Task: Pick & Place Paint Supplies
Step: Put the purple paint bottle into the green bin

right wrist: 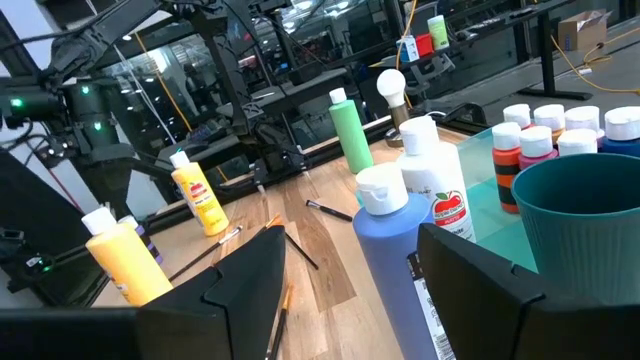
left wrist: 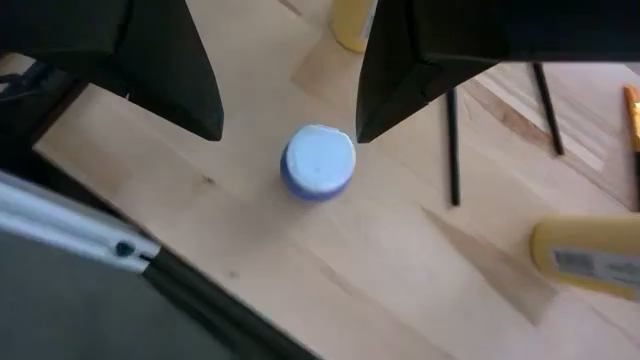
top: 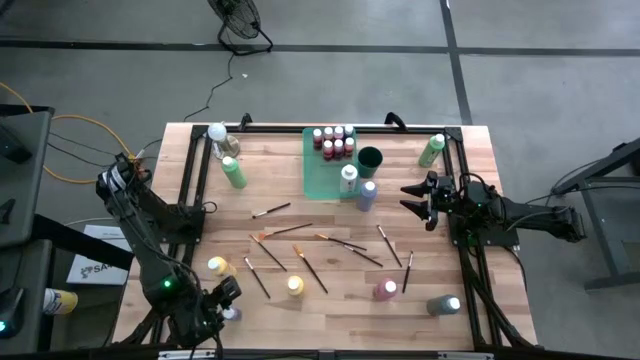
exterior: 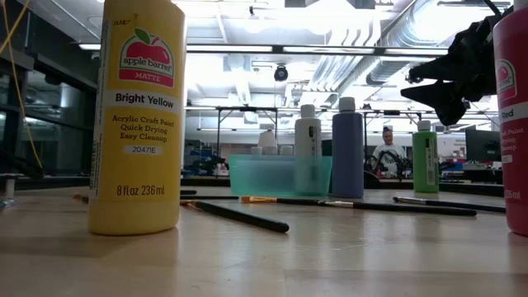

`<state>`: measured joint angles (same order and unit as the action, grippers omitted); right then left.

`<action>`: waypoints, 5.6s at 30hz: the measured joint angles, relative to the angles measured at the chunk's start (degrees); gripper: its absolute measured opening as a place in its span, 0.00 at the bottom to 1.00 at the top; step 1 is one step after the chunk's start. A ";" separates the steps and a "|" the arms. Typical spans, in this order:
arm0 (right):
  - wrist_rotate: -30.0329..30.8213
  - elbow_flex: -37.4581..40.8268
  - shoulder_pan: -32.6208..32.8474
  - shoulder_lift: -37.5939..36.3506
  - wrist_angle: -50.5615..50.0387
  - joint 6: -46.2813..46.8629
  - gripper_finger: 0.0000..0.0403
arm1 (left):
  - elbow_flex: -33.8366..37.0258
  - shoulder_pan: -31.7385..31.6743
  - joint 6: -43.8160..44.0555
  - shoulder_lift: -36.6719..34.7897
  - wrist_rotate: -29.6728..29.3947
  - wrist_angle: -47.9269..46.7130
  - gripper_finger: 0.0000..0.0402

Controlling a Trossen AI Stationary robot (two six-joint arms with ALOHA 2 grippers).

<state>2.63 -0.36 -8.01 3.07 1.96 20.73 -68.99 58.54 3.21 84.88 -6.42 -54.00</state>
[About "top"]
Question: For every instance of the dark grey desk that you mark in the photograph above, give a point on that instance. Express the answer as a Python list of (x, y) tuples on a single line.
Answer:
[(25, 270)]

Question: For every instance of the small dark red paint bottle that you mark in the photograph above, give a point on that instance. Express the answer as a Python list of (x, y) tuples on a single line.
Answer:
[(328, 148)]

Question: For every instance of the small pink paint bottle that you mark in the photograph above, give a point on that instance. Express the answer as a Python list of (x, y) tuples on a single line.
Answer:
[(338, 131)]

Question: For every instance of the yellow and white can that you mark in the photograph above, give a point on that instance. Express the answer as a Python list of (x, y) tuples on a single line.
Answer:
[(62, 301)]

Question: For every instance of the teal translucent plastic bin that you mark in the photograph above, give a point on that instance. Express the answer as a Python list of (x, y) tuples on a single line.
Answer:
[(320, 185)]

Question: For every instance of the large dark green paint bottle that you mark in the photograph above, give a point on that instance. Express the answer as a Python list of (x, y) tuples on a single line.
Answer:
[(440, 306)]

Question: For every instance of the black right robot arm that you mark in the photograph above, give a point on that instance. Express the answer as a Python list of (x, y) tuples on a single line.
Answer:
[(540, 220)]

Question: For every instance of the large blue paint bottle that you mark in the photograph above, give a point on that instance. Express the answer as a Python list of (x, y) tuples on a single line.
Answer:
[(366, 200)]

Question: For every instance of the large white paint bottle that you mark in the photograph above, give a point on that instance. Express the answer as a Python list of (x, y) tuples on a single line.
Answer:
[(348, 180)]

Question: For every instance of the black diagonal bar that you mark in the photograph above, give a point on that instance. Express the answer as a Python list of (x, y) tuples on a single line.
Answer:
[(85, 245)]

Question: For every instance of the large yellow paint bottle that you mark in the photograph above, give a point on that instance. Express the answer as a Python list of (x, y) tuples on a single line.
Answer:
[(222, 268), (295, 287)]

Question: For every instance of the large red paint bottle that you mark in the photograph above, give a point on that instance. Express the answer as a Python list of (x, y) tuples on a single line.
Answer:
[(382, 291)]

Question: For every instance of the dark green plastic cup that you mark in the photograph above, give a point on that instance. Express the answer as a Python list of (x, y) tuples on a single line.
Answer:
[(370, 160)]

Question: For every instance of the black aluminium rig frame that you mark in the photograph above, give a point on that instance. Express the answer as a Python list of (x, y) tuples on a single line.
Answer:
[(280, 130)]

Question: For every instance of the black desk frame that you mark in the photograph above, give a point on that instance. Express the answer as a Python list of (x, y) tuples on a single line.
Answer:
[(602, 240)]

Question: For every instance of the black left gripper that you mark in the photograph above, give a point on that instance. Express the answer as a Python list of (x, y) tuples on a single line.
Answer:
[(205, 320)]

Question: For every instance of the white paper sheet with logo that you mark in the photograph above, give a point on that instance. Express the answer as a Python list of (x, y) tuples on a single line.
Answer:
[(107, 272)]

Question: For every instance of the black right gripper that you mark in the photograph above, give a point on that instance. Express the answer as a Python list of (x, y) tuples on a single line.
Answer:
[(445, 195)]

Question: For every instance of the black computer mouse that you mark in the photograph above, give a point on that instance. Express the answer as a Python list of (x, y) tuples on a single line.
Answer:
[(11, 310)]

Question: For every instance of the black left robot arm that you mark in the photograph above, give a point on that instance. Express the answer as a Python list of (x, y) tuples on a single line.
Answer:
[(145, 240)]

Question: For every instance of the silver bracket plate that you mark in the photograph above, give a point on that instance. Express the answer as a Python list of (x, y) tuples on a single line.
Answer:
[(185, 355), (465, 356)]

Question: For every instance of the black floor fan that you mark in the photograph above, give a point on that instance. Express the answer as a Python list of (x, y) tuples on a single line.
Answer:
[(235, 17)]

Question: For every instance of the grey side table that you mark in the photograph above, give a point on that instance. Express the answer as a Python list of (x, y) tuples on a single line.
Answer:
[(25, 175)]

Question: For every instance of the small purple paint bottle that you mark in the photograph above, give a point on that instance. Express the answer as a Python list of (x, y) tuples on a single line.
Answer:
[(232, 314)]

